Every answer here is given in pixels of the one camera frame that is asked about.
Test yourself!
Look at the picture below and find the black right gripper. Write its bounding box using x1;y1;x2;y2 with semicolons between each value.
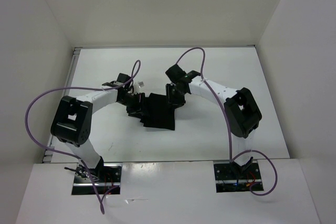
165;83;186;110

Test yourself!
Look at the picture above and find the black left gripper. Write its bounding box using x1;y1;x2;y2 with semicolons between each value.
118;92;150;119

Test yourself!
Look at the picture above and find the black skirt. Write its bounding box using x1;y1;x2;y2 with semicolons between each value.
140;93;175;131

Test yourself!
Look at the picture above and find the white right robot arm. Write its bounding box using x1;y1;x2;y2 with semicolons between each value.
165;64;262;178

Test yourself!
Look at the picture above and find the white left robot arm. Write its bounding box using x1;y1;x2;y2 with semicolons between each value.
50;73;148;182

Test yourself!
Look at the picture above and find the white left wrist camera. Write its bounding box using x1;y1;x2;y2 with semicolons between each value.
133;81;144;94

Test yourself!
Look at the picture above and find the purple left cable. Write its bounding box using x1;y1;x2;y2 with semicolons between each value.
24;59;142;215

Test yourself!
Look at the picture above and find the purple cable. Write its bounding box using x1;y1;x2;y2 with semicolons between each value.
24;59;142;215
177;47;278;196

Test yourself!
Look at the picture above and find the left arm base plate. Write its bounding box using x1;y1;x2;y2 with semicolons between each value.
71;163;122;196

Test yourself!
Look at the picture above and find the black thin base cable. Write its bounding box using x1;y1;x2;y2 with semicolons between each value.
64;165;85;176

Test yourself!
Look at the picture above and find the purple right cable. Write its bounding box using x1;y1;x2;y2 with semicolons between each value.
177;47;278;196

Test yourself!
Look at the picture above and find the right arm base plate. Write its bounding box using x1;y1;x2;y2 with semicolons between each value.
213;162;264;193

